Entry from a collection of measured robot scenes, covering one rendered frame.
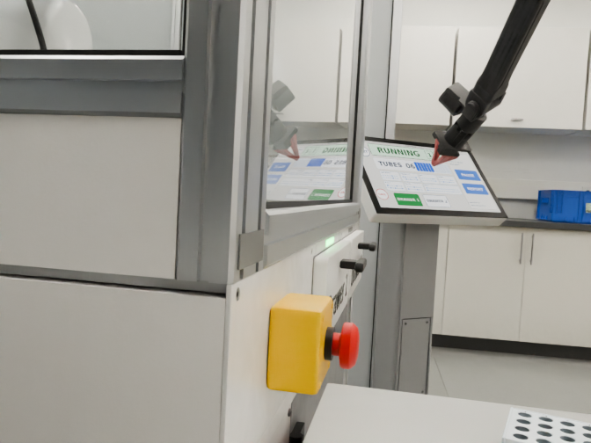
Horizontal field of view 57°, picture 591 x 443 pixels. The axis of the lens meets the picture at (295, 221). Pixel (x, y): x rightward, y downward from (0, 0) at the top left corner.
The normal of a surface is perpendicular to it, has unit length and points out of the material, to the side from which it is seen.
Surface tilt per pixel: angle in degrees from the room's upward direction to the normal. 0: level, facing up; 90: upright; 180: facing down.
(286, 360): 90
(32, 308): 90
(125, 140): 90
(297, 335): 90
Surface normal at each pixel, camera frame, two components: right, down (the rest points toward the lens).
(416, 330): 0.44, 0.07
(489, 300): -0.14, 0.04
